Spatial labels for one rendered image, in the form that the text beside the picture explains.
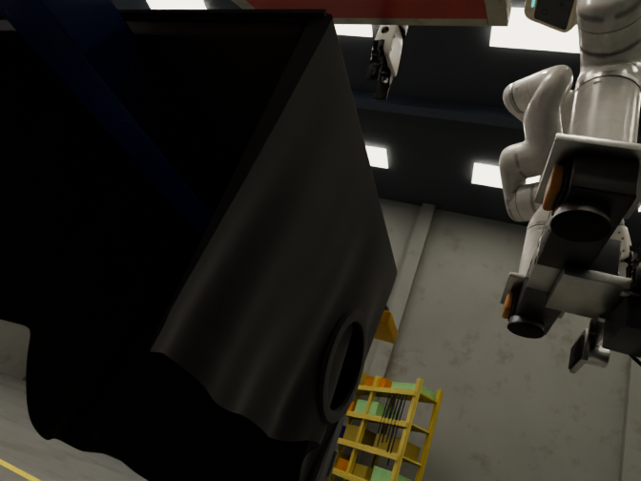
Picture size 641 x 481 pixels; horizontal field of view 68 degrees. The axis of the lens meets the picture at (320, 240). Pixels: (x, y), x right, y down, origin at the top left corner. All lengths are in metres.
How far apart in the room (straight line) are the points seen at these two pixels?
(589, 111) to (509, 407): 9.26
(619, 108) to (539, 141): 0.47
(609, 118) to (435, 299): 9.72
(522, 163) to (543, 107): 0.14
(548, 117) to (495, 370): 8.94
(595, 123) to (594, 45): 0.17
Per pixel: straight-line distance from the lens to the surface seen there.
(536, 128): 1.30
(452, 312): 10.36
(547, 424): 10.02
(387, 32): 1.27
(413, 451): 7.86
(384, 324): 0.98
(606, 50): 0.94
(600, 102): 0.84
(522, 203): 1.30
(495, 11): 1.05
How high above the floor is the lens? 0.63
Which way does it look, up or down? 24 degrees up
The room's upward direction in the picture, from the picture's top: 22 degrees clockwise
